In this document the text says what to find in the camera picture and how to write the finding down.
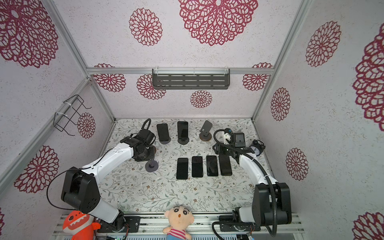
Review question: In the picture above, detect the red shark plush toy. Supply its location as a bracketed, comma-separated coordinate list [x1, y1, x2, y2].
[63, 211, 101, 240]

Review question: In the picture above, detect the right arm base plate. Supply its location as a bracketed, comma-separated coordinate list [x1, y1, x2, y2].
[219, 215, 261, 232]

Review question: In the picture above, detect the grey round phone stand front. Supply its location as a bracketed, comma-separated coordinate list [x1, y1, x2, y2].
[145, 159, 159, 173]

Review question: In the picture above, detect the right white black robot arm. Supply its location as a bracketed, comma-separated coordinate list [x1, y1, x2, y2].
[213, 129, 292, 228]

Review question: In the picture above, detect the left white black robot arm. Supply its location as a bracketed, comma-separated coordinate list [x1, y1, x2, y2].
[61, 129, 156, 228]

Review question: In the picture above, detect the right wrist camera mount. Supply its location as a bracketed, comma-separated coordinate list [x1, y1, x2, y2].
[223, 128, 233, 145]

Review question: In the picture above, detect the grey wall shelf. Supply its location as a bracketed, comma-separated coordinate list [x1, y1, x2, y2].
[152, 69, 231, 90]

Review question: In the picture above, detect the boy doll plush toy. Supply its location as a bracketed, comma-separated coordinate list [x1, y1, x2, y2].
[163, 206, 194, 240]

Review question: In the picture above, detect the wooden round stand right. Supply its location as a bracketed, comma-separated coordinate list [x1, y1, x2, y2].
[199, 120, 213, 142]

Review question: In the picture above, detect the black alarm clock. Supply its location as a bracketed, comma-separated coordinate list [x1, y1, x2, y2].
[250, 140, 266, 157]

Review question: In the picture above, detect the black wire wall rack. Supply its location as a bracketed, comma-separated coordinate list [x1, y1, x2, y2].
[53, 94, 91, 137]

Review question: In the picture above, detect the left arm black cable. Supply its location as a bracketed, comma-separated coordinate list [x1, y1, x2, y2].
[140, 118, 153, 133]

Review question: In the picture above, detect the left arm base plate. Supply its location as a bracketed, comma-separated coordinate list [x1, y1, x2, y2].
[97, 216, 141, 234]

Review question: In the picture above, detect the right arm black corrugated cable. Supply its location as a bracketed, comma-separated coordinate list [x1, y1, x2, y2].
[212, 128, 279, 238]

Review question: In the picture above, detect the black phone tall wooden stand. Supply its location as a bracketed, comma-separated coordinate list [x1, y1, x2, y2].
[176, 158, 189, 180]

